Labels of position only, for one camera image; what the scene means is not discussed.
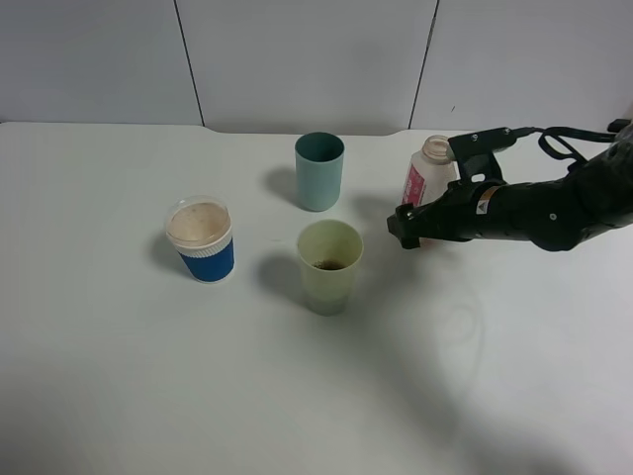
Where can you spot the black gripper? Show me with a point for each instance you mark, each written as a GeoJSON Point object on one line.
{"type": "Point", "coordinates": [466, 211]}

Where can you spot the clear drink bottle pink label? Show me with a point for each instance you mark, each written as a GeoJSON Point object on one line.
{"type": "Point", "coordinates": [430, 171]}

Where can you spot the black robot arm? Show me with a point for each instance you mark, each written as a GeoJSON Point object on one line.
{"type": "Point", "coordinates": [595, 196]}

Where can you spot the pale green plastic cup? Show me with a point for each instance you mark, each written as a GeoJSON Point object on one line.
{"type": "Point", "coordinates": [329, 252]}

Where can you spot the teal plastic cup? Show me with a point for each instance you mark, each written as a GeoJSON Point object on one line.
{"type": "Point", "coordinates": [319, 165]}

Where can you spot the blue sleeved paper cup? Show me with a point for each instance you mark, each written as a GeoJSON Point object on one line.
{"type": "Point", "coordinates": [200, 230]}

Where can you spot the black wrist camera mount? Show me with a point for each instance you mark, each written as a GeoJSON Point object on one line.
{"type": "Point", "coordinates": [475, 153]}

